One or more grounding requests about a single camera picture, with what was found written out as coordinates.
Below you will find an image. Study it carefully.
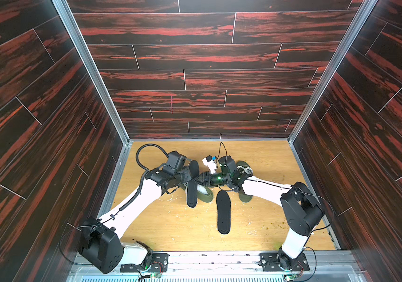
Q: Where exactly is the black insole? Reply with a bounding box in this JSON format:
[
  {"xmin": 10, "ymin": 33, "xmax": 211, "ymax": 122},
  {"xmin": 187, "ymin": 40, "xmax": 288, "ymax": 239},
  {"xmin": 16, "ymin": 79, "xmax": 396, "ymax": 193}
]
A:
[
  {"xmin": 186, "ymin": 161, "xmax": 199, "ymax": 208},
  {"xmin": 216, "ymin": 190, "xmax": 231, "ymax": 235}
]

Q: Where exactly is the green canvas shoe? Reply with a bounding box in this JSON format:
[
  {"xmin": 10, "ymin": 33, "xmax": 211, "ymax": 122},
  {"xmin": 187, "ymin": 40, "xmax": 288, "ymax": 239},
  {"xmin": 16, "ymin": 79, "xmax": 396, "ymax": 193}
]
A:
[
  {"xmin": 236, "ymin": 161, "xmax": 253, "ymax": 203},
  {"xmin": 197, "ymin": 184, "xmax": 213, "ymax": 203}
]

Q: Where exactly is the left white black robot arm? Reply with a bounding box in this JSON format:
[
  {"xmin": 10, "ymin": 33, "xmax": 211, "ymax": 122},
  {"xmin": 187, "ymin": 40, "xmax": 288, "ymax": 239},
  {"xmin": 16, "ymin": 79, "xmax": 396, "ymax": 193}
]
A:
[{"xmin": 78, "ymin": 161, "xmax": 199, "ymax": 274}]

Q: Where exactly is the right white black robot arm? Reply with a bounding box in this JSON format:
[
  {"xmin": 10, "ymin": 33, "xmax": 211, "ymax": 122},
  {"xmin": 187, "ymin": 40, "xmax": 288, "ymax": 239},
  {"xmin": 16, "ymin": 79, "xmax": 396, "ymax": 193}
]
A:
[{"xmin": 196, "ymin": 155, "xmax": 324, "ymax": 271}]

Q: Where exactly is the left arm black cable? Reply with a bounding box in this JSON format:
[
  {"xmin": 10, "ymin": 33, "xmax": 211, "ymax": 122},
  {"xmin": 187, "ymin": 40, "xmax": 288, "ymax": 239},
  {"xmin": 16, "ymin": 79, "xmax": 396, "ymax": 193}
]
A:
[{"xmin": 118, "ymin": 143, "xmax": 170, "ymax": 212}]

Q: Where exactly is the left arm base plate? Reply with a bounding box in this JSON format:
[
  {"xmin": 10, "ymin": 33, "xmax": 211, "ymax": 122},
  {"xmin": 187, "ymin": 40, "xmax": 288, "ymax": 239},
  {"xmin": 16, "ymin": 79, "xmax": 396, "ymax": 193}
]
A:
[{"xmin": 120, "ymin": 253, "xmax": 169, "ymax": 273}]

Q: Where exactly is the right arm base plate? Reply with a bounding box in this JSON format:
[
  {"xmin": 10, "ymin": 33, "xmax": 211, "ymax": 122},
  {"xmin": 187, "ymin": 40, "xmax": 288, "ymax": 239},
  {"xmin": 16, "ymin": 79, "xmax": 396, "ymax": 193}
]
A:
[{"xmin": 258, "ymin": 252, "xmax": 310, "ymax": 272}]

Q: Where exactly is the aluminium front rail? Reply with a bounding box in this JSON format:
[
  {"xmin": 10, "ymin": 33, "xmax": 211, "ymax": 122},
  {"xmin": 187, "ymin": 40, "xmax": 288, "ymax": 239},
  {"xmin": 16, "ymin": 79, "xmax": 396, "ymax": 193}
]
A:
[{"xmin": 67, "ymin": 250, "xmax": 368, "ymax": 282}]

